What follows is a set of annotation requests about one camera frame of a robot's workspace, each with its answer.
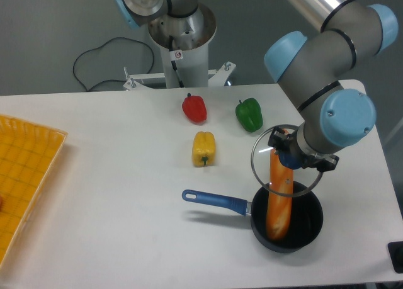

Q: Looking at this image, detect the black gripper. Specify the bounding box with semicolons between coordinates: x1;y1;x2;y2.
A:
268;126;339;173

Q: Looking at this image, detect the glass lid blue knob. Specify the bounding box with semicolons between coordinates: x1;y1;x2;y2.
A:
250;123;324;198

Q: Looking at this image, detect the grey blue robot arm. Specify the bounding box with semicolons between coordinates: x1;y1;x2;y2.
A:
115;0;399;172

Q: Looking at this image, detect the orange baguette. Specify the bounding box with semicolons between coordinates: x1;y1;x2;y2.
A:
265;128;295;242

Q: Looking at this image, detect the green bell pepper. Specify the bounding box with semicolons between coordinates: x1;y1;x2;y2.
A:
236;98;263;132

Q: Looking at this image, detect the yellow bell pepper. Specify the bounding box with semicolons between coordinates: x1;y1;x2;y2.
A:
191;132;216;167

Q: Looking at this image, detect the red bell pepper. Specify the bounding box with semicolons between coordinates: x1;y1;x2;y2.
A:
182;93;207;123

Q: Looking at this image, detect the black corner device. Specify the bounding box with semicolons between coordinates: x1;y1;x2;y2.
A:
387;241;403;274

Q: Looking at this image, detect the yellow woven basket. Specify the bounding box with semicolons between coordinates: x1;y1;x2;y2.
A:
1;115;68;264

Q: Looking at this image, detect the dark pot blue handle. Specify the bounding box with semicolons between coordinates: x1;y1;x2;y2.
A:
182;188;324;253

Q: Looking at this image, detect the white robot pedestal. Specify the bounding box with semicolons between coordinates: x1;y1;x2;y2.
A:
122;4;240;91

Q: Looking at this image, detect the black floor cable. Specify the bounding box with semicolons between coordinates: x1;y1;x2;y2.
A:
72;37;156;92

